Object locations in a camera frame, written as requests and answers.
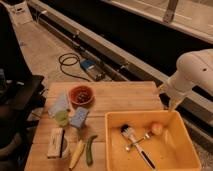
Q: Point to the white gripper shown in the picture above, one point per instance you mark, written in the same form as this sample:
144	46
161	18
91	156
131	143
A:
177	87

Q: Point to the silver metal fork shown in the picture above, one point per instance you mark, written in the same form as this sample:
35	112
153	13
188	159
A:
145	137

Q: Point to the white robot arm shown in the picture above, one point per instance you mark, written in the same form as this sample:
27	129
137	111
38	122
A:
192	69

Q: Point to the yellow plastic tray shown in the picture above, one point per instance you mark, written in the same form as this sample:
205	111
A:
173	150

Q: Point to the small yellowish round fruit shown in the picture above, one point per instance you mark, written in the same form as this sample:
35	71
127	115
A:
156	128

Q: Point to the blue and grey device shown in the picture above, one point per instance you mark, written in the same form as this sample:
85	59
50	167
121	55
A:
95	72

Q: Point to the orange bowl with dark contents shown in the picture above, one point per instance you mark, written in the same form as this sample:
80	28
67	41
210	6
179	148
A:
81	96

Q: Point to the blue sponge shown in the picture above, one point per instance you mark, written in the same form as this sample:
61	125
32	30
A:
78	120

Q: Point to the green toy cucumber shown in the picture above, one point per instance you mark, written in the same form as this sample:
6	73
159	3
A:
89	158

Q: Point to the green plastic cup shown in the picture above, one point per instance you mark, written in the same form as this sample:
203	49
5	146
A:
61	118

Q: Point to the clear plastic bag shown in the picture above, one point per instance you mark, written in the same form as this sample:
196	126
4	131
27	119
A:
61	103

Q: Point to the white box with black stripe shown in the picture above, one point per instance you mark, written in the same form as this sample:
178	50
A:
56	143

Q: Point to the black chair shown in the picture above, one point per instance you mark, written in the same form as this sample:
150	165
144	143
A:
19	90

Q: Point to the white box on floor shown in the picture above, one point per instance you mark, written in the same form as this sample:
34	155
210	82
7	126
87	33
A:
20	13

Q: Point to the metal floor rail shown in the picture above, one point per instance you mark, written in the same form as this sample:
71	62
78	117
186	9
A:
138	38

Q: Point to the dish brush white black handle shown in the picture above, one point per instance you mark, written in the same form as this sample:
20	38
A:
128	132

